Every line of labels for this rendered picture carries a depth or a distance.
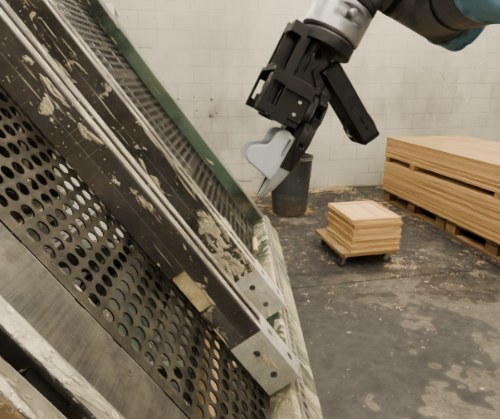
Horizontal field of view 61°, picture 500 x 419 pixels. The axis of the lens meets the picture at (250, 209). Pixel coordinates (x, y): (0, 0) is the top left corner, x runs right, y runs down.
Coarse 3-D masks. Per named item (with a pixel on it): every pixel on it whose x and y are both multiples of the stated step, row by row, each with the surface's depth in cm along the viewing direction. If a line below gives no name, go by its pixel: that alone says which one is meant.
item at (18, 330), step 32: (0, 320) 29; (0, 352) 29; (32, 352) 30; (0, 384) 26; (32, 384) 29; (64, 384) 30; (0, 416) 26; (32, 416) 27; (64, 416) 29; (96, 416) 31
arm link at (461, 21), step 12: (432, 0) 45; (444, 0) 42; (456, 0) 40; (468, 0) 38; (480, 0) 37; (492, 0) 36; (432, 12) 46; (444, 12) 43; (456, 12) 41; (468, 12) 39; (480, 12) 38; (492, 12) 37; (444, 24) 45; (456, 24) 44; (468, 24) 42; (480, 24) 41
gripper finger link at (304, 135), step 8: (312, 120) 51; (304, 128) 51; (312, 128) 51; (296, 136) 52; (304, 136) 51; (312, 136) 51; (296, 144) 52; (304, 144) 51; (288, 152) 52; (296, 152) 52; (304, 152) 52; (288, 160) 53; (296, 160) 52; (288, 168) 53
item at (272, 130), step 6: (276, 126) 56; (270, 132) 56; (276, 132) 56; (264, 138) 56; (270, 138) 57; (246, 144) 56; (252, 144) 56; (258, 144) 56; (264, 144) 57; (246, 150) 56; (264, 180) 56; (258, 186) 57
